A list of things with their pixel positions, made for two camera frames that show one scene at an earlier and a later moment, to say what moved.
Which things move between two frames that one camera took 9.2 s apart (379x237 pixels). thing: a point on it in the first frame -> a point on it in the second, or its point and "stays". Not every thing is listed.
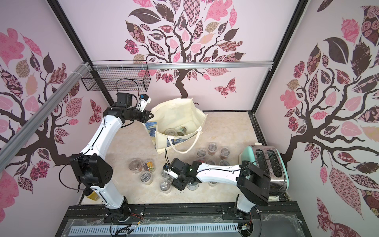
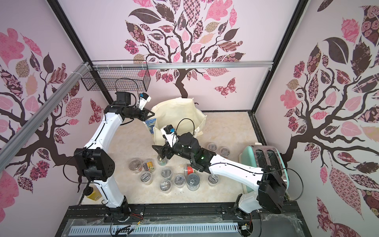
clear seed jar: (135, 165) stays
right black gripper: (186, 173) -> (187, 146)
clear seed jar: (212, 183) stays
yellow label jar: (149, 165) stays
